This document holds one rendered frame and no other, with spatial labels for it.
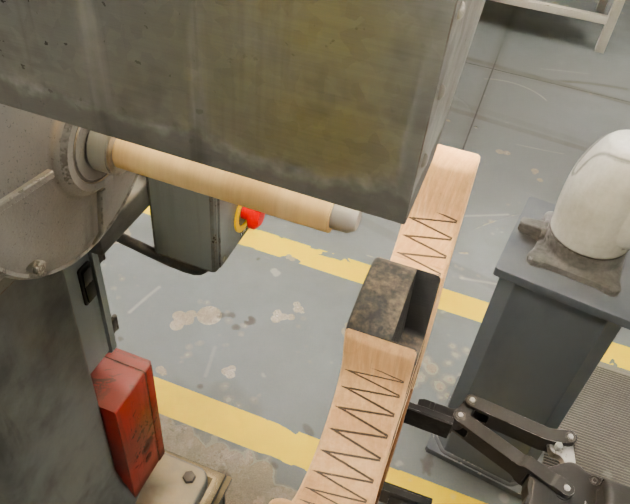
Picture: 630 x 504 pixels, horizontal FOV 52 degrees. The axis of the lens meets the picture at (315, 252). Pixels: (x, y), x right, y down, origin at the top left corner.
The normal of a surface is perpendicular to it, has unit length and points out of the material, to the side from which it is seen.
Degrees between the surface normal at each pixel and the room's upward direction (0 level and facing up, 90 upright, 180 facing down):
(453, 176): 78
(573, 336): 90
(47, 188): 92
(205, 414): 0
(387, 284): 9
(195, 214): 90
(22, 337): 90
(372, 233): 0
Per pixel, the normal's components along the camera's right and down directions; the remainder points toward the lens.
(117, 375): 0.08, -0.72
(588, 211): -0.76, 0.37
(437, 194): -0.34, 0.50
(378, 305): -0.01, -0.57
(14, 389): 0.93, 0.30
